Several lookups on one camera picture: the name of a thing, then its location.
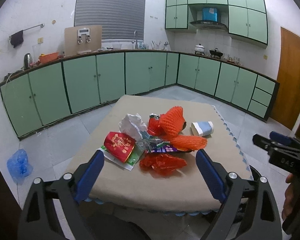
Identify right hand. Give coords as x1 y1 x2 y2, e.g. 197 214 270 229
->
281 174 296 220

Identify steel electric kettle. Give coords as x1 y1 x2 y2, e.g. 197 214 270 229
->
24 53 33 69

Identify blue plastic bag on floor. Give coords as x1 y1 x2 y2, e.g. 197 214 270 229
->
7 149 33 185

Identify blue and white paper cup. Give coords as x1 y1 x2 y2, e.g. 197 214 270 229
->
191 121 214 137

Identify brown wooden door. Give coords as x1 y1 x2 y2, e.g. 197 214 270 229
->
270 27 300 129

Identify white cooking pot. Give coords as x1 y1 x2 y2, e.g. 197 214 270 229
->
194 44 205 56

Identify green upper kitchen cabinets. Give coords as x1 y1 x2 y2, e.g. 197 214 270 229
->
165 0 268 47

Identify dark hanging towel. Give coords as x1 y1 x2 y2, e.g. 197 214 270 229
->
10 30 24 48

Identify blue snack chip bag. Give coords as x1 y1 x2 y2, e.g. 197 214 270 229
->
145 142 191 154

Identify grey window blind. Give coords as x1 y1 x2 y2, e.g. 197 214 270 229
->
74 0 146 40

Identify red plastic bag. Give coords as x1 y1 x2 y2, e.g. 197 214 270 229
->
139 153 187 177

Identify chrome towel bar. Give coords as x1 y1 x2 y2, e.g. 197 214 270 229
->
23 23 45 31

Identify green kitchen cabinets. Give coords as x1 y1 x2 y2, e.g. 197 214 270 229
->
0 50 280 138
165 0 268 47

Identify orange foam fruit net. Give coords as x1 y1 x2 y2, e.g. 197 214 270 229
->
159 106 186 138

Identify cardboard box with dispenser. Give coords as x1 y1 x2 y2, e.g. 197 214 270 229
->
64 25 102 56

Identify black wok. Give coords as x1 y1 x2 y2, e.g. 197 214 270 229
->
209 48 223 59

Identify chrome sink faucet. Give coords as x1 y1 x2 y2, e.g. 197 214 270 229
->
132 30 138 49

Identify orange plastic basin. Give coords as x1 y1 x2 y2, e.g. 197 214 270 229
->
39 52 59 64

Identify black range hood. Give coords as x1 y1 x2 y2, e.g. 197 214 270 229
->
190 20 228 31

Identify white tissue paper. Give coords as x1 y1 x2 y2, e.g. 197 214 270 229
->
119 114 149 141

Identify green lower kitchen cabinets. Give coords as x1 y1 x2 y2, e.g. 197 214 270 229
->
0 50 280 138

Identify green and white plastic wrapper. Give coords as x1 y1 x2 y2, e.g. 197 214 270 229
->
98 144 145 171

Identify blue vent duct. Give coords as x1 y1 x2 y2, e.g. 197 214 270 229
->
202 7 218 22

